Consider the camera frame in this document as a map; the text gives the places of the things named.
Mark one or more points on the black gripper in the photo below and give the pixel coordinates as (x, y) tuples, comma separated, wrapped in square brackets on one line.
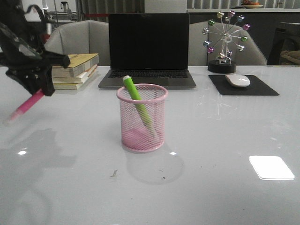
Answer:
[(22, 46)]

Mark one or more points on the pink highlighter pen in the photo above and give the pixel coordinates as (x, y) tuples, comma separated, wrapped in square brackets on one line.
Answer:
[(24, 107)]

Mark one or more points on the green highlighter pen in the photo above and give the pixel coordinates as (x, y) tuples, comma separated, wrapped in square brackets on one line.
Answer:
[(141, 108)]

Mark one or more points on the pink mesh pen holder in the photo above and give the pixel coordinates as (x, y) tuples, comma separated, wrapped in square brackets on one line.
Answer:
[(134, 134)]

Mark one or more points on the bottom yellow book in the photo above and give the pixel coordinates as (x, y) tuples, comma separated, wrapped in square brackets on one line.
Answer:
[(73, 86)]

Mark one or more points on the yellow book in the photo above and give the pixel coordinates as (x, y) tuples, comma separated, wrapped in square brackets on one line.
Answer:
[(79, 63), (73, 86)]

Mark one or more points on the middle cream book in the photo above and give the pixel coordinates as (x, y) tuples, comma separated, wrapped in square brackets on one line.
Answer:
[(81, 78)]

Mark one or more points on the top yellow book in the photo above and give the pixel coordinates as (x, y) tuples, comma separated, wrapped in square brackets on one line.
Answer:
[(79, 63)]

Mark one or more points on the left grey armchair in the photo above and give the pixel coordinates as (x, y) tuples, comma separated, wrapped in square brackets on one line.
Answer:
[(81, 37)]

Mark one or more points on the grey armchair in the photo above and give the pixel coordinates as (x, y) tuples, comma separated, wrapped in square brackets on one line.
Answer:
[(197, 55), (81, 37)]

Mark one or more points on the grey open laptop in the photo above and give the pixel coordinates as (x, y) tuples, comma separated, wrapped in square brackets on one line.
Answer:
[(150, 48)]

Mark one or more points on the right grey armchair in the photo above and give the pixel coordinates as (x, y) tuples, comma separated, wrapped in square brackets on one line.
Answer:
[(197, 55)]

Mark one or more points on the ferris wheel desk ornament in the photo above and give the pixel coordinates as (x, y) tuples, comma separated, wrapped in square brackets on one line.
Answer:
[(226, 34)]

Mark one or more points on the white computer mouse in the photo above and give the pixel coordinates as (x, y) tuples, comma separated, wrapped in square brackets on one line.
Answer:
[(236, 80)]

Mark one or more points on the black mouse pad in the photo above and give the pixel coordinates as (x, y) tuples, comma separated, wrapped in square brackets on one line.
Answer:
[(256, 88)]

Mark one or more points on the fruit bowl on counter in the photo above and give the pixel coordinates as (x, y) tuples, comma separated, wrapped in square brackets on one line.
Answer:
[(250, 4)]

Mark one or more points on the dark side cabinet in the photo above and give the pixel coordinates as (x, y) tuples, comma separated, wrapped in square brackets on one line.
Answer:
[(286, 38)]

